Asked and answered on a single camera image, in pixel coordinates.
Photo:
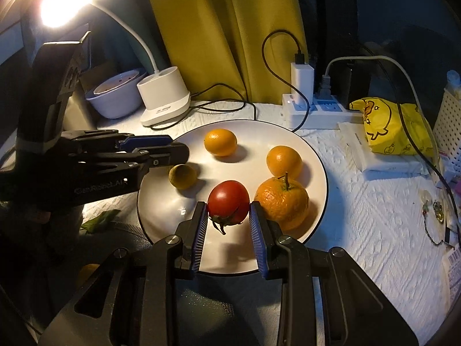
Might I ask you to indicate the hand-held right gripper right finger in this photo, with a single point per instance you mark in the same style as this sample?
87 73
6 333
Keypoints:
258 239

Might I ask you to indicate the lavender bowl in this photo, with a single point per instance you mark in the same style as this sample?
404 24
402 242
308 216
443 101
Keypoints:
115 106

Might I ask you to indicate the dark window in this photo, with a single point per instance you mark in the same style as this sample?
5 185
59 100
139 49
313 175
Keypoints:
396 18

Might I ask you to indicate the oval orange kumquat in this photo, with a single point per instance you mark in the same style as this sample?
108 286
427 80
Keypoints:
88 274

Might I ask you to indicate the yellow duck print packet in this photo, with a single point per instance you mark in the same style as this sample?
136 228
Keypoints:
385 126

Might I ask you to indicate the yellow curtain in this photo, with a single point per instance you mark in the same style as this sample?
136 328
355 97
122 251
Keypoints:
223 32

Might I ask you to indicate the large stemmed mandarin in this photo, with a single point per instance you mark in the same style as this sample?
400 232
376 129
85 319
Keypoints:
284 203

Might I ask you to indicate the white tissue pack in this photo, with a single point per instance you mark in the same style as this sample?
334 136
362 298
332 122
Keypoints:
381 164

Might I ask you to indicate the white perforated basket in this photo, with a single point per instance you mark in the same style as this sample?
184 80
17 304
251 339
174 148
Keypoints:
448 122

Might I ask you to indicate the red cherry tomato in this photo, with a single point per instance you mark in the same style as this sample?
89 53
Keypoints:
228 202

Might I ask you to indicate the pink-rimmed inner bowl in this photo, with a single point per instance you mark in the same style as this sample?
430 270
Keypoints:
117 82

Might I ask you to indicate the round grey glass board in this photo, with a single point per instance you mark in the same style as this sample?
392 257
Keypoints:
223 306

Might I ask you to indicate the white charger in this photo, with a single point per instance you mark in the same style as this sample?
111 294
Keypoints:
301 79

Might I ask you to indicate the blue-grey curtain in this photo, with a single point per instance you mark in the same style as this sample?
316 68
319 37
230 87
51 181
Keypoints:
117 54

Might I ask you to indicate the small green-brown round fruit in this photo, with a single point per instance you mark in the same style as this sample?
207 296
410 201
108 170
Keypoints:
183 177

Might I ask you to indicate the white paper tags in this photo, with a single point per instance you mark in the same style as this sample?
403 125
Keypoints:
454 259

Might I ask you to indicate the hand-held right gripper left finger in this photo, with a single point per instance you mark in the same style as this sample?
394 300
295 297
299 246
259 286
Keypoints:
196 239

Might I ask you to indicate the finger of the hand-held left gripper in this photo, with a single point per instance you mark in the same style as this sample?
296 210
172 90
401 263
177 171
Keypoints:
169 155
151 140

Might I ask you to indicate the white power strip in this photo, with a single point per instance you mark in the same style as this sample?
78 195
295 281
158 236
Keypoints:
324 113

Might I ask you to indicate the small orange mandarin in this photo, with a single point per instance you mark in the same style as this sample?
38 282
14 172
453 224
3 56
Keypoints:
284 161

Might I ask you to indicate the green leaf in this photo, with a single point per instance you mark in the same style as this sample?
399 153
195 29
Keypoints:
102 220

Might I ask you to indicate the yellowish orange mandarin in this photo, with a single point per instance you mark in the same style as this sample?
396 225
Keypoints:
220 142

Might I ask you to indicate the white desk lamp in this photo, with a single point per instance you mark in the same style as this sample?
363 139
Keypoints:
164 93

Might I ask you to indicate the white plate with dark rim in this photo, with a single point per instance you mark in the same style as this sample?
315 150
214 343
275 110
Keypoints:
169 209

